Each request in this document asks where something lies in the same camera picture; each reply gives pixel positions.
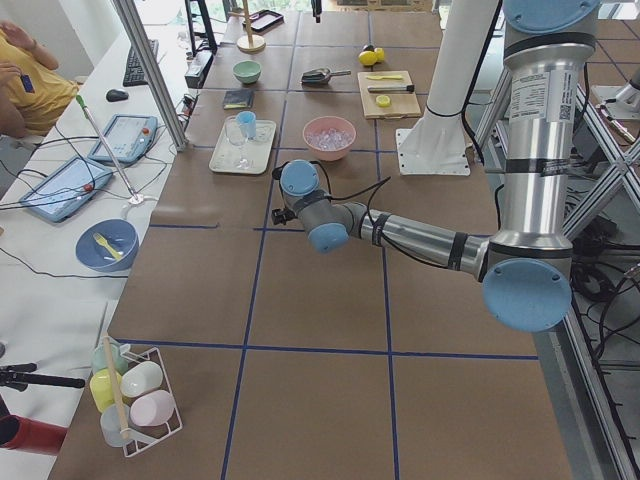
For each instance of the wooden cup tree stand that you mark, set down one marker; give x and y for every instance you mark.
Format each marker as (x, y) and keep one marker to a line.
(249, 42)

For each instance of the blue plastic cup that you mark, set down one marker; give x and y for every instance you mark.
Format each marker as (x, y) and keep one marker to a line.
(246, 121)

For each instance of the aluminium frame post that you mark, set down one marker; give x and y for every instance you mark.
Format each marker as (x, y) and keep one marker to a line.
(133, 26)

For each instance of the blue teach pendant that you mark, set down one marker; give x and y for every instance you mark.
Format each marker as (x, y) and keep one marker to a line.
(67, 189)
(130, 136)

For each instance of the metal ice scoop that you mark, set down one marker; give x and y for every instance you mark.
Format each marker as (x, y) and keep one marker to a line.
(321, 76)

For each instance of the cream bear tray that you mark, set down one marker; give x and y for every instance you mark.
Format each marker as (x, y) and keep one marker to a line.
(250, 158)

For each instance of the white wire cup rack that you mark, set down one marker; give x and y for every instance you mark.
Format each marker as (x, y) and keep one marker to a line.
(134, 397)

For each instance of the black tripod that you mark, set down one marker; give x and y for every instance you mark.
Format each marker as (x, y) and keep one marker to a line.
(20, 376)

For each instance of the pink bowl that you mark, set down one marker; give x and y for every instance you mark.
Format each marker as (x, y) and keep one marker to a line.
(330, 122)

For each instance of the small yellow lemon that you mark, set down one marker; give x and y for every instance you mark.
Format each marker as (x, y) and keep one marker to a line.
(380, 54)

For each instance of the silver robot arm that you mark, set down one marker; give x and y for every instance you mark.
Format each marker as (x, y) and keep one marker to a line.
(617, 105)
(524, 268)

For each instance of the white and green stick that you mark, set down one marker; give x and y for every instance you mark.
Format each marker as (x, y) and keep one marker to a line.
(136, 198)

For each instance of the near blue teach pendant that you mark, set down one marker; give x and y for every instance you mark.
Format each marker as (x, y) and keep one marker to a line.
(67, 189)

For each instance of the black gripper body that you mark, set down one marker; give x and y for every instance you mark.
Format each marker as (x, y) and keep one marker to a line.
(290, 216)

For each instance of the yellow plastic knife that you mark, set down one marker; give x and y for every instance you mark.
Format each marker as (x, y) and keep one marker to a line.
(384, 77)

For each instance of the black keyboard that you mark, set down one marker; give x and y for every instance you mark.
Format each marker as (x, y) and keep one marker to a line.
(134, 74)

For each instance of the clear ice cubes pile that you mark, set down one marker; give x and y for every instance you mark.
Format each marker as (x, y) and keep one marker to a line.
(328, 140)

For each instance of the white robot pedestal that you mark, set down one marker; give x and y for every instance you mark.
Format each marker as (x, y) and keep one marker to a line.
(436, 144)

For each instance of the steel rod on board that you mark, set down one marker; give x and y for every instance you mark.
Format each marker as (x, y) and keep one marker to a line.
(392, 89)

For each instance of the large yellow lemon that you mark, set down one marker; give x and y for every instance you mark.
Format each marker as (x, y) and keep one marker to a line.
(368, 58)

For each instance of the red cylinder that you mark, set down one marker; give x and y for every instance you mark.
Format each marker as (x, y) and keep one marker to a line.
(32, 436)

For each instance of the far blue teach pendant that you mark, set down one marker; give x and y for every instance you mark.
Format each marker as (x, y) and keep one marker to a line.
(130, 136)

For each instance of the wooden cutting board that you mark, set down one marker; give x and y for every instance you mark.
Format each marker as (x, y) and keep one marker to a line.
(403, 105)

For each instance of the green ceramic bowl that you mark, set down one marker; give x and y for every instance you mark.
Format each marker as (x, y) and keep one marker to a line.
(247, 72)

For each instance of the lemon half slice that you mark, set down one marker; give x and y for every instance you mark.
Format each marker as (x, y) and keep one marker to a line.
(383, 101)

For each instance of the yellow fork in bowl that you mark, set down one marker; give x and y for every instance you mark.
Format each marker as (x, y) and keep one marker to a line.
(102, 241)

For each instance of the clear wine glass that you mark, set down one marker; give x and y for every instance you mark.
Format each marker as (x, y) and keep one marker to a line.
(237, 141)

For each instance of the person in yellow shirt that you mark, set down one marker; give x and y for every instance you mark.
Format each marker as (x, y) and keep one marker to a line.
(33, 94)

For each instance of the grey folded cloth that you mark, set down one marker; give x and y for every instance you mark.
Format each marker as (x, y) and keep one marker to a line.
(238, 99)

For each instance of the blue bowl on desk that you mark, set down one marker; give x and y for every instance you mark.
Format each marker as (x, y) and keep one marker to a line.
(121, 234)

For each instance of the black computer mouse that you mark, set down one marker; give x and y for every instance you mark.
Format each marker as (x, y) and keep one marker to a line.
(116, 95)

